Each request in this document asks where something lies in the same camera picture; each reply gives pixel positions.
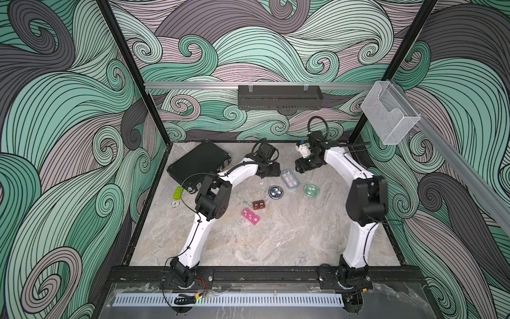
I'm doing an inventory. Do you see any blue round pillbox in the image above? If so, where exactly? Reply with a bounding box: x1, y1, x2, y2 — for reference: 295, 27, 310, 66
268, 186, 284, 200

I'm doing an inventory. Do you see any clear blue rectangular pillbox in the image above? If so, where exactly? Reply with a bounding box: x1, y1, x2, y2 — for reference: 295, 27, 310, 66
280, 170, 300, 190

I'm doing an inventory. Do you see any green round pillbox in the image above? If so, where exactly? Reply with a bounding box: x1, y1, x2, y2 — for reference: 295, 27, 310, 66
304, 183, 320, 198

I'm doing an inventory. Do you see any dark red two-compartment pillbox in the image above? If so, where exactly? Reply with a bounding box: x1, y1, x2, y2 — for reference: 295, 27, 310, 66
252, 199, 266, 210

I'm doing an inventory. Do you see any pink three-compartment pillbox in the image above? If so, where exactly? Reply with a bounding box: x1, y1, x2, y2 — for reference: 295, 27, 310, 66
241, 208, 260, 225

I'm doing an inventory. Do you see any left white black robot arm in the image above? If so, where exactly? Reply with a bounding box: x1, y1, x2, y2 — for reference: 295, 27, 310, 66
169, 158, 281, 287

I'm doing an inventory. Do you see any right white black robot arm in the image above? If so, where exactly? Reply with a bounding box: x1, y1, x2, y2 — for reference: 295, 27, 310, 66
296, 143, 388, 282

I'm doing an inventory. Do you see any black hard case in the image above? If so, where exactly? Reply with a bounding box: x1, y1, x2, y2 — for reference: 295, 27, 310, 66
167, 142, 232, 194

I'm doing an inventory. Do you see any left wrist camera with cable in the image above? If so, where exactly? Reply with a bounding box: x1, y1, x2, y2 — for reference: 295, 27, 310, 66
252, 138, 279, 163

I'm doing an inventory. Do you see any black wall-mounted tray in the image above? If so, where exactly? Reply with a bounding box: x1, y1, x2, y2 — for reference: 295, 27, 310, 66
237, 85, 324, 112

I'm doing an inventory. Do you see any aluminium wall rail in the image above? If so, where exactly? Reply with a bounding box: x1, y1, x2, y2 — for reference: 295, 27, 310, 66
143, 81, 374, 91

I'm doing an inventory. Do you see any clear plastic wall bin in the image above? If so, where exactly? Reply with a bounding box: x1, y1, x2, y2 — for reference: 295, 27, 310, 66
361, 81, 421, 146

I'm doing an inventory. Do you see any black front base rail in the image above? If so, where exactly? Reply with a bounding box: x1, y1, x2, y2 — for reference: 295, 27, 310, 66
106, 265, 424, 292

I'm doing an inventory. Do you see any white slotted cable duct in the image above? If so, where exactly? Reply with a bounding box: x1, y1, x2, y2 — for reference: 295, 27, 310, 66
112, 292, 344, 308

